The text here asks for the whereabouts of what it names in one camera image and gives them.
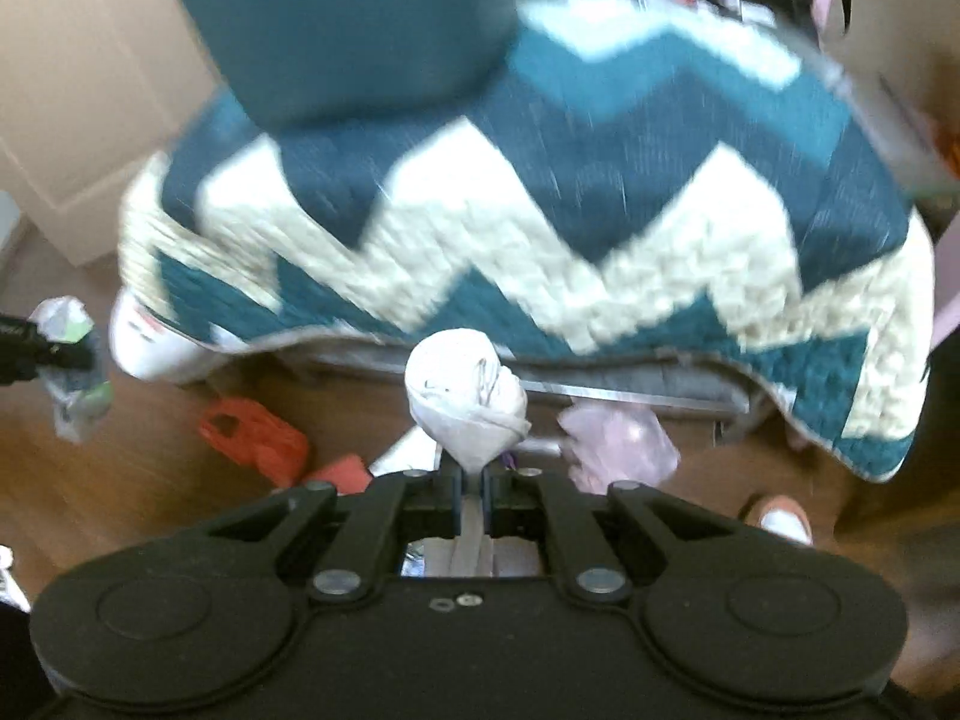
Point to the white printed plastic bag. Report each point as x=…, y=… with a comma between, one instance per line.
x=150, y=345

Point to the grey bed frame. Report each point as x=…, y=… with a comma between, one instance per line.
x=637, y=392

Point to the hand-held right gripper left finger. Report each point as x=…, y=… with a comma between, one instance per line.
x=454, y=499

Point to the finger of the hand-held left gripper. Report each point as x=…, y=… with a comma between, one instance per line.
x=34, y=351

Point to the red packet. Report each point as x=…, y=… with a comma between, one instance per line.
x=341, y=472

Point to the teal white zigzag quilt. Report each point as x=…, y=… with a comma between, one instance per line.
x=600, y=187

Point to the beige door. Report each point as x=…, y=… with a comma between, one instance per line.
x=82, y=90

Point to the red foam net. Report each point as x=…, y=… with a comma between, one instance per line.
x=255, y=442

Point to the white paper sheet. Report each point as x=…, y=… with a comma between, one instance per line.
x=409, y=457

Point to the clear plastic bag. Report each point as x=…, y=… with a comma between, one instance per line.
x=71, y=382

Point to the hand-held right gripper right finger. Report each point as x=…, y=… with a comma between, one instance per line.
x=487, y=499

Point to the white tissue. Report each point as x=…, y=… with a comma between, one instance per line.
x=465, y=397

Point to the pink plastic bag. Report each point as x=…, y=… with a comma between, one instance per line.
x=619, y=442

